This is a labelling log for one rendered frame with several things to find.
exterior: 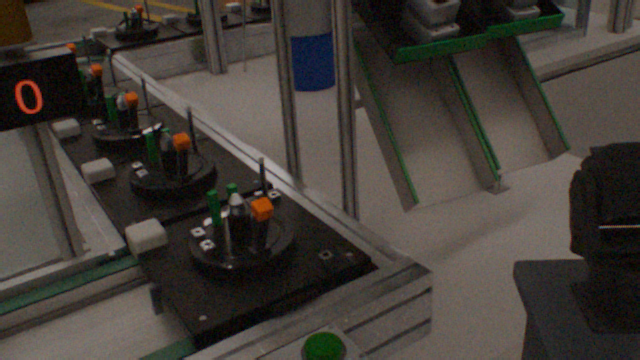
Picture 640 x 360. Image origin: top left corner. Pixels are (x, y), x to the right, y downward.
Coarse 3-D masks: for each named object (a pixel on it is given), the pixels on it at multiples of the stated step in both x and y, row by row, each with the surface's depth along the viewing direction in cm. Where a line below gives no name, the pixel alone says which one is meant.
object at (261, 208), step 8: (248, 200) 70; (256, 200) 70; (264, 200) 68; (256, 208) 67; (264, 208) 67; (272, 208) 68; (256, 216) 68; (264, 216) 68; (272, 216) 69; (256, 224) 70; (264, 224) 70; (256, 232) 70; (264, 232) 71; (256, 240) 71; (264, 240) 72; (256, 248) 72
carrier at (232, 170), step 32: (192, 128) 99; (96, 160) 101; (160, 160) 100; (192, 160) 99; (224, 160) 103; (96, 192) 95; (128, 192) 94; (160, 192) 91; (192, 192) 93; (224, 192) 92; (128, 224) 86
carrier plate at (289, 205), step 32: (192, 224) 85; (320, 224) 82; (160, 256) 78; (352, 256) 75; (160, 288) 72; (192, 288) 71; (224, 288) 71; (256, 288) 71; (288, 288) 70; (320, 288) 72; (192, 320) 66; (224, 320) 66; (256, 320) 68
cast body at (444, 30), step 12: (408, 0) 78; (420, 0) 72; (432, 0) 71; (444, 0) 71; (456, 0) 72; (408, 12) 74; (420, 12) 72; (432, 12) 70; (444, 12) 71; (456, 12) 73; (408, 24) 75; (420, 24) 73; (432, 24) 72; (444, 24) 73; (420, 36) 74; (432, 36) 72; (444, 36) 73; (456, 36) 74
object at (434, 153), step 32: (352, 32) 83; (384, 64) 87; (416, 64) 89; (448, 64) 85; (384, 96) 85; (416, 96) 87; (448, 96) 87; (384, 128) 80; (416, 128) 85; (448, 128) 86; (384, 160) 82; (416, 160) 83; (448, 160) 84; (480, 160) 83; (416, 192) 81; (448, 192) 83
